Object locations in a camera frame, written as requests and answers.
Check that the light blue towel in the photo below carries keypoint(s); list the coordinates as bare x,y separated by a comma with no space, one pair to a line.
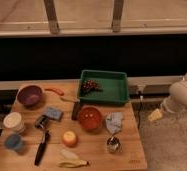
114,122

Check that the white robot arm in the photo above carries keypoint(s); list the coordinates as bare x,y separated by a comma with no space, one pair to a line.
177,99

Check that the green plastic tray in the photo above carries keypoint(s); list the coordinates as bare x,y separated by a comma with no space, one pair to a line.
113,88

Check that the dark grape bunch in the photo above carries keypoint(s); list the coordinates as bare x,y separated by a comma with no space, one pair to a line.
90,85

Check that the dark rectangular block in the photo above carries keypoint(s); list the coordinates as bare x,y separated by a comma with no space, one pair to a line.
76,108

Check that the red orange bowl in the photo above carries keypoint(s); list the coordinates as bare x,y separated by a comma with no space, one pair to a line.
90,118

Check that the orange carrot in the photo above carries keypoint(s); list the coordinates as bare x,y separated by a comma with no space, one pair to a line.
55,90

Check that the blue sponge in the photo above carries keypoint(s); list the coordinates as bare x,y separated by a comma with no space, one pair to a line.
52,113

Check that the orange yellow apple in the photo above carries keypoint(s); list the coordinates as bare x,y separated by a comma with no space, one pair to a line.
69,138

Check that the small metal cup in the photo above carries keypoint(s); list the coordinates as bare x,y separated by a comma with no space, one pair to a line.
113,144

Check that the black metal can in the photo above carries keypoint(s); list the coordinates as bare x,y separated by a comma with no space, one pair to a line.
41,122

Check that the purple bowl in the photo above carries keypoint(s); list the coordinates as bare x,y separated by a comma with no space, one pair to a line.
30,95

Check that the yellow tag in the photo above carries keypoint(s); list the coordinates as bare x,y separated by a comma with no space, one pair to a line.
156,114

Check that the yellow banana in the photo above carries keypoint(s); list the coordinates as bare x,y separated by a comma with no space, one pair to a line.
71,160

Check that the white cup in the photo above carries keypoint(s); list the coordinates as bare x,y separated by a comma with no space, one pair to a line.
14,121

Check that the blue cup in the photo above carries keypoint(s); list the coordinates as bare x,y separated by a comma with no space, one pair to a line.
14,142

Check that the black handled knife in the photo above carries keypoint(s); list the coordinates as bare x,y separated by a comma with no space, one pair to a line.
41,147

